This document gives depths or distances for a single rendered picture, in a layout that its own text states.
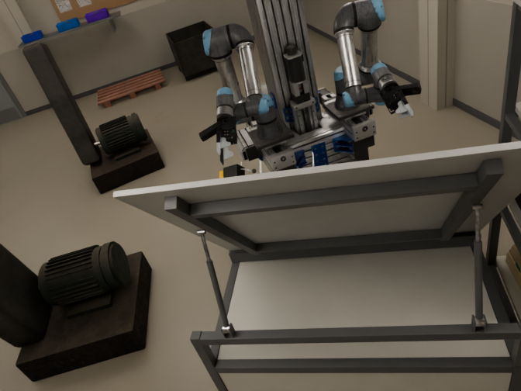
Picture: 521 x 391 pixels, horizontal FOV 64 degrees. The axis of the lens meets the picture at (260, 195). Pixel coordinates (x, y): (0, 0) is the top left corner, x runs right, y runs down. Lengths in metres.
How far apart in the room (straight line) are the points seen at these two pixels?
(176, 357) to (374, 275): 1.54
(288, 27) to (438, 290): 1.53
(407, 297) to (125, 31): 7.22
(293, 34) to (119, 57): 6.19
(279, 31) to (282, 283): 1.34
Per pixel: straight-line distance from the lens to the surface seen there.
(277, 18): 2.43
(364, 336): 1.57
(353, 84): 2.10
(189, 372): 2.91
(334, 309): 1.90
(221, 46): 2.18
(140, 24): 8.30
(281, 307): 1.95
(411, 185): 1.22
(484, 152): 1.12
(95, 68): 8.49
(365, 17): 2.19
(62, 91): 5.01
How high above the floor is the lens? 2.30
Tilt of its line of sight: 35 degrees down
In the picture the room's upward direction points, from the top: 17 degrees counter-clockwise
